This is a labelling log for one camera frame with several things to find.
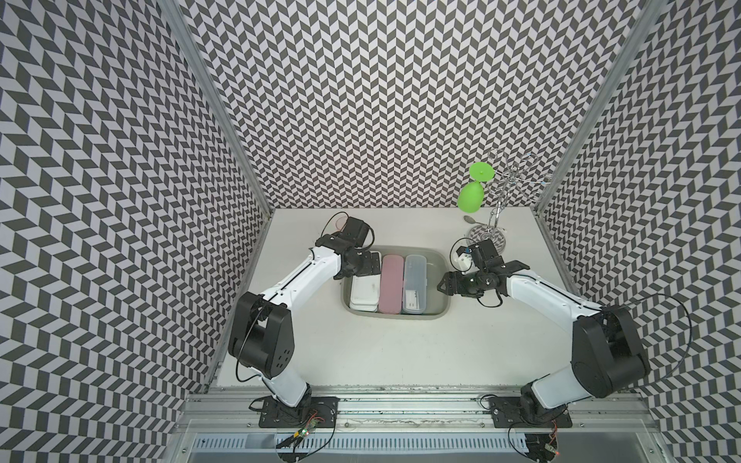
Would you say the pink pencil case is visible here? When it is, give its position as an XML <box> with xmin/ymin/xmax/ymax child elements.
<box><xmin>378</xmin><ymin>255</ymin><xmax>404</xmax><ymax>314</ymax></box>

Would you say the grey plastic storage box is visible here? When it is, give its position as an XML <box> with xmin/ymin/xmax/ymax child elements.
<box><xmin>340</xmin><ymin>245</ymin><xmax>453</xmax><ymax>320</ymax></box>

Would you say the translucent white pencil case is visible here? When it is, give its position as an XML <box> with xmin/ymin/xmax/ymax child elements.
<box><xmin>403</xmin><ymin>255</ymin><xmax>428</xmax><ymax>314</ymax></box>

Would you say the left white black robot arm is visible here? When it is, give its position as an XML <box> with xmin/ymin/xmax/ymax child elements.
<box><xmin>228</xmin><ymin>215</ymin><xmax>380</xmax><ymax>410</ymax></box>

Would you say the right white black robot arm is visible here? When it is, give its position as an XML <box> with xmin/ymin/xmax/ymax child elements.
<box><xmin>437</xmin><ymin>239</ymin><xmax>650</xmax><ymax>426</ymax></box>

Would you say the metal spoon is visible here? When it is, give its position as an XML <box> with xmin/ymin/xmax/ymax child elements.
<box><xmin>463</xmin><ymin>215</ymin><xmax>491</xmax><ymax>230</ymax></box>

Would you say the green plastic wine glass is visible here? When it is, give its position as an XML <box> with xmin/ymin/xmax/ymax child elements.
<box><xmin>457</xmin><ymin>162</ymin><xmax>495</xmax><ymax>213</ymax></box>

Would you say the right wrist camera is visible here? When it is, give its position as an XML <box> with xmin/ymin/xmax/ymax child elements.
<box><xmin>452</xmin><ymin>246</ymin><xmax>474</xmax><ymax>273</ymax></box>

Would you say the chrome wire cup rack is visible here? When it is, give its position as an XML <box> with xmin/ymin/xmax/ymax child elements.
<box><xmin>465</xmin><ymin>152</ymin><xmax>550</xmax><ymax>254</ymax></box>

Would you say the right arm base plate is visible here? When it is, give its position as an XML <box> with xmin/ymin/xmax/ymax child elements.
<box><xmin>487</xmin><ymin>397</ymin><xmax>573</xmax><ymax>429</ymax></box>

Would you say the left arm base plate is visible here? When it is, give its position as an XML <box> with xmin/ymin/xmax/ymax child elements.
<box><xmin>255</xmin><ymin>397</ymin><xmax>340</xmax><ymax>429</ymax></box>

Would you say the aluminium front rail frame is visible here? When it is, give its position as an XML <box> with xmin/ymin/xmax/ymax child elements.
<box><xmin>162</xmin><ymin>387</ymin><xmax>673</xmax><ymax>462</ymax></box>

